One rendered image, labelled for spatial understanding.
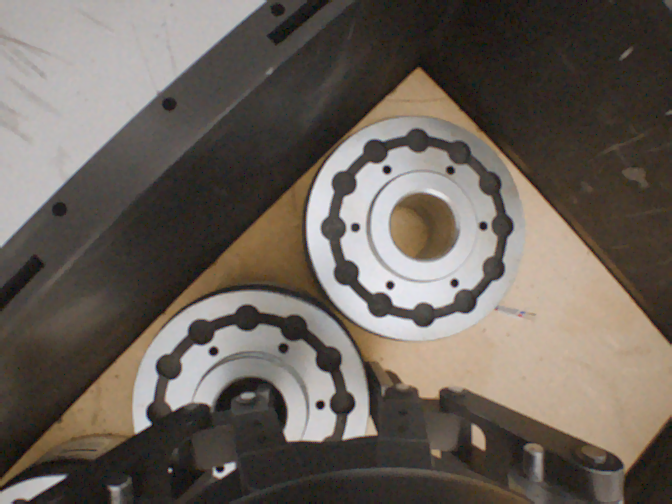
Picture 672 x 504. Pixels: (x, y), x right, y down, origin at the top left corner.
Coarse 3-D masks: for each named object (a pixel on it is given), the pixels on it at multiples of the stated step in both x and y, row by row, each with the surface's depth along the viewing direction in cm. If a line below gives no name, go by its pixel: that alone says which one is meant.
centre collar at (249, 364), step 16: (240, 352) 14; (256, 352) 14; (224, 368) 13; (240, 368) 13; (256, 368) 13; (272, 368) 13; (288, 368) 13; (208, 384) 13; (224, 384) 13; (272, 384) 13; (288, 384) 13; (304, 384) 14; (192, 400) 13; (208, 400) 13; (288, 400) 13; (304, 400) 13; (288, 416) 13; (304, 416) 13; (288, 432) 13; (304, 432) 13
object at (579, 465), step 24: (456, 408) 11; (480, 408) 10; (504, 408) 10; (504, 432) 9; (528, 432) 9; (552, 432) 9; (456, 456) 11; (480, 456) 11; (504, 456) 9; (552, 456) 8; (576, 456) 7; (600, 456) 7; (504, 480) 9; (576, 480) 7; (600, 480) 7
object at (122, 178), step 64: (320, 0) 8; (640, 0) 9; (192, 64) 7; (256, 64) 7; (128, 128) 7; (192, 128) 7; (64, 192) 7; (128, 192) 7; (0, 256) 7; (64, 256) 7; (0, 320) 7
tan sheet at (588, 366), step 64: (256, 256) 17; (576, 256) 18; (512, 320) 18; (576, 320) 18; (640, 320) 19; (128, 384) 16; (448, 384) 18; (512, 384) 18; (576, 384) 18; (640, 384) 19; (640, 448) 18
